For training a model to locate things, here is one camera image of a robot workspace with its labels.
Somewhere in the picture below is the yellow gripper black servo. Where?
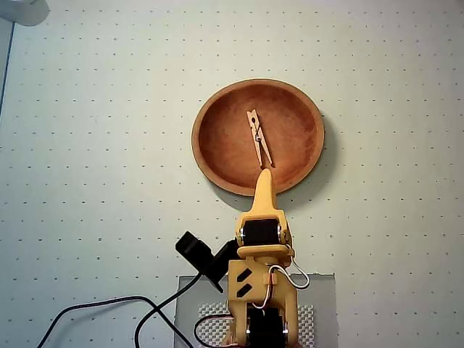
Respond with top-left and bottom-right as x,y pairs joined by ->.
234,168 -> 294,259

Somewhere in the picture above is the wooden clothespin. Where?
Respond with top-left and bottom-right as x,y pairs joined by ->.
245,109 -> 276,170

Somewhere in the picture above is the brown wooden bowl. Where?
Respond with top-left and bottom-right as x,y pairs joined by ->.
191,78 -> 326,199

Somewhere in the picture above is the white mesh mat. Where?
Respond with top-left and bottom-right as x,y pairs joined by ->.
197,302 -> 315,345

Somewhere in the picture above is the white plastic object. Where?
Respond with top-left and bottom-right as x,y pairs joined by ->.
0,0 -> 51,28

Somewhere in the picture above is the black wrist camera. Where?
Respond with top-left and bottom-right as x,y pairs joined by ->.
175,231 -> 241,294

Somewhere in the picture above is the white red servo wire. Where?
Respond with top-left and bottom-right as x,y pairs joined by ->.
253,248 -> 311,312

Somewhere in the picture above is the grey base plate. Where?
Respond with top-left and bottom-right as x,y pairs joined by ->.
175,273 -> 337,348

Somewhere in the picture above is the dark red servo wire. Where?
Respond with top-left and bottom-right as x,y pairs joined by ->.
194,314 -> 233,345

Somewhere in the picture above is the black camera cable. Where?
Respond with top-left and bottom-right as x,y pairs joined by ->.
36,270 -> 210,348

